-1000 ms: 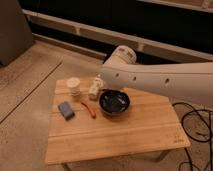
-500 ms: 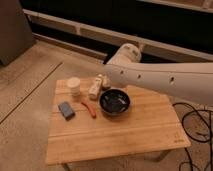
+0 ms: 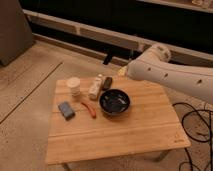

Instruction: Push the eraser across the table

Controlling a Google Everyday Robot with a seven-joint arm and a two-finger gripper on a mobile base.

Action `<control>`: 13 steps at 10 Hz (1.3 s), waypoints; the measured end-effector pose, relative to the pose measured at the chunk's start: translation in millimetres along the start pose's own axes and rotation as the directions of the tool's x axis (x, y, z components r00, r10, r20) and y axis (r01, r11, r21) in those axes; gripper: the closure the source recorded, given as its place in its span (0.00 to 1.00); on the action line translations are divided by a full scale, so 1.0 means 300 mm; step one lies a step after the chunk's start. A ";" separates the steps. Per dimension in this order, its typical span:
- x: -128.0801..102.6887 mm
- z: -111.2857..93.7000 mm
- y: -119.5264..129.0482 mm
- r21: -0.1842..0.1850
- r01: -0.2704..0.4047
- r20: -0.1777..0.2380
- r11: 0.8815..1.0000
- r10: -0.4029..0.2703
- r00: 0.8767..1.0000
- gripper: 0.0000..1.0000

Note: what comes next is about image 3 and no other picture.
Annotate small black eraser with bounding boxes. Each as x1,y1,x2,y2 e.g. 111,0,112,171
102,77,113,91

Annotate black bowl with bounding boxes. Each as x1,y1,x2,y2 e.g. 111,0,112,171
99,89,131,116

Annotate white stacked cups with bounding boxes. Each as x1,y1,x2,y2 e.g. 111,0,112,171
67,77,80,96

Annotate black cables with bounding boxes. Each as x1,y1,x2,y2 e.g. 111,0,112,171
171,101,213,171

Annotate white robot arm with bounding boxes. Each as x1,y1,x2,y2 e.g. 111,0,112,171
118,43,213,105

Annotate orange chili pepper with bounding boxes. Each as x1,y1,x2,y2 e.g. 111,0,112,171
81,102,96,119

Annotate blue eraser block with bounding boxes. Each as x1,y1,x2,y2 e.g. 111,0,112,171
58,102,75,120

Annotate wooden table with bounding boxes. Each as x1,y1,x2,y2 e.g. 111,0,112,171
46,76,190,164

